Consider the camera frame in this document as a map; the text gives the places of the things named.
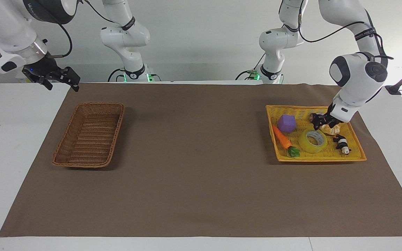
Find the orange toy carrot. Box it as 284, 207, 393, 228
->
272, 125, 301, 158

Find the yellow woven basket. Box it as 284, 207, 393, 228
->
265, 104, 367, 163

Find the yellow tape roll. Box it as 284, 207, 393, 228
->
298, 127, 328, 154

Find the black cable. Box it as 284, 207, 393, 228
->
30, 0, 73, 59
297, 14, 394, 60
107, 68, 125, 83
81, 0, 125, 25
235, 52, 267, 81

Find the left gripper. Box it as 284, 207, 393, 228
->
309, 112, 344, 130

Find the brown wicker basket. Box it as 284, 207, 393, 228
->
52, 101, 126, 169

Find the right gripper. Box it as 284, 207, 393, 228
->
22, 56, 81, 93

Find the beige toy bread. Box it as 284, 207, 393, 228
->
319, 123, 342, 136

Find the black and white panda toy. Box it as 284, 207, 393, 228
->
333, 134, 352, 154

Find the purple cube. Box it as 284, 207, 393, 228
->
277, 114, 297, 133

